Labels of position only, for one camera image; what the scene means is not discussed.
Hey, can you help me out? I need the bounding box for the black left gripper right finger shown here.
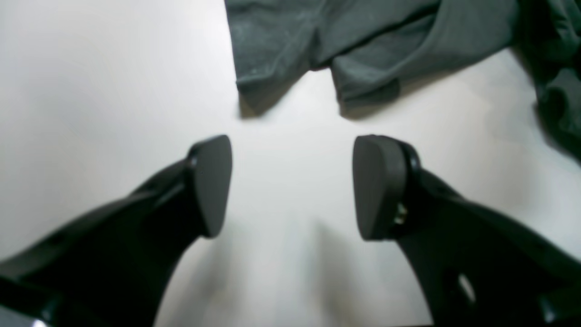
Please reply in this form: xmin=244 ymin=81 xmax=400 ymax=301
xmin=352 ymin=135 xmax=581 ymax=327

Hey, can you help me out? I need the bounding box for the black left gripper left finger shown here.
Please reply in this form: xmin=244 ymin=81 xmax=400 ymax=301
xmin=0 ymin=135 xmax=233 ymax=327

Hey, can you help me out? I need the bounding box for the dark grey t-shirt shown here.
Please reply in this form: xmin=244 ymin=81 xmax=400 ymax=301
xmin=225 ymin=0 xmax=580 ymax=158

